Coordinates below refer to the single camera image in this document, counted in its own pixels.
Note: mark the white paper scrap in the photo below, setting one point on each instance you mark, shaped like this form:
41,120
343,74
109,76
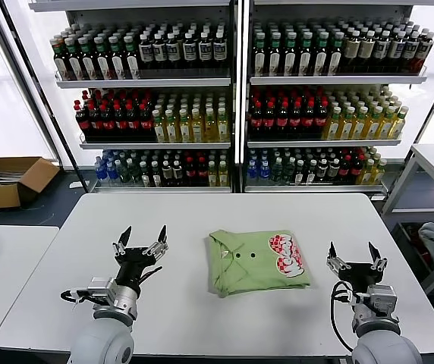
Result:
76,185

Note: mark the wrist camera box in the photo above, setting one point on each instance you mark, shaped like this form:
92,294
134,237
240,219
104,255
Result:
101,288
382,299

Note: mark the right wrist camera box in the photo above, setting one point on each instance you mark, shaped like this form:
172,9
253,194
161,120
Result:
382,299

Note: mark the small red cap cola bottle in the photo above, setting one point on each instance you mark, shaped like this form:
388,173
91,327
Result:
202,173
190,173
346,172
357,171

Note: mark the dark drink bottle white label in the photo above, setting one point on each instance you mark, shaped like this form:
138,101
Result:
411,50
160,52
174,52
146,52
189,51
205,51
396,50
423,50
382,50
220,50

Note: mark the small dark bottle white cap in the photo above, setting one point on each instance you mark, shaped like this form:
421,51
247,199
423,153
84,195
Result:
145,175
300,173
167,174
323,173
156,175
179,174
334,173
311,173

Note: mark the small yellow tea bottle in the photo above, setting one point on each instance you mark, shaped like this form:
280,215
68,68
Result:
223,176
379,173
368,174
212,176

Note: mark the yellow tea bottle green label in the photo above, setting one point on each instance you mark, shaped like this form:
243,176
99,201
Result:
387,127
360,127
373,127
184,129
210,129
172,129
347,127
333,127
223,129
398,126
159,129
197,129

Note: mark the blue water bottle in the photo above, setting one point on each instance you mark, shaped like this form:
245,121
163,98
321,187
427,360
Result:
253,171
265,171
112,173
100,172

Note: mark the green tinted water bottle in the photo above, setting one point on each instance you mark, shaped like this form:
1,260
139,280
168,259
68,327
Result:
276,172
288,173
124,173
135,173

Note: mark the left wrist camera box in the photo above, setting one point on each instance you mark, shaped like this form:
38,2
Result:
101,288

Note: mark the green polo shirt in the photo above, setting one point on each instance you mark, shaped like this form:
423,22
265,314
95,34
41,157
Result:
251,273

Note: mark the dark drink bottle beige label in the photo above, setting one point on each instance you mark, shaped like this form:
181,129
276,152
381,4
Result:
367,50
352,50

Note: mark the clear plastic packaging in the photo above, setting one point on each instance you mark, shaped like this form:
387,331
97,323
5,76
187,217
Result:
6,177

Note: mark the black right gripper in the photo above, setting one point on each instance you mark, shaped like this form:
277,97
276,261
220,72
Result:
359,275

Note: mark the grey window frame post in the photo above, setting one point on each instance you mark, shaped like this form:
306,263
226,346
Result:
42,130

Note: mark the grey metal shelf rack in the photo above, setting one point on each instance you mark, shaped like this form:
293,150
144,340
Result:
145,82
334,80

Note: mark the black storage crate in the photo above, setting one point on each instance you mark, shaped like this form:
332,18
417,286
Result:
406,237

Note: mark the white side table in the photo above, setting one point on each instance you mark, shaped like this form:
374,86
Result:
16,246

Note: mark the small red cloth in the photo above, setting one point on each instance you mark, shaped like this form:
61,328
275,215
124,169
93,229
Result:
425,247

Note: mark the dark tea bottle green cap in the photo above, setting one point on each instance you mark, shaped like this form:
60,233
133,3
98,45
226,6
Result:
306,57
261,57
291,57
88,61
74,61
132,60
321,57
103,61
117,60
337,57
60,61
275,57

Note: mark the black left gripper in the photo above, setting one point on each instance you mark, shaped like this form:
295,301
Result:
133,265

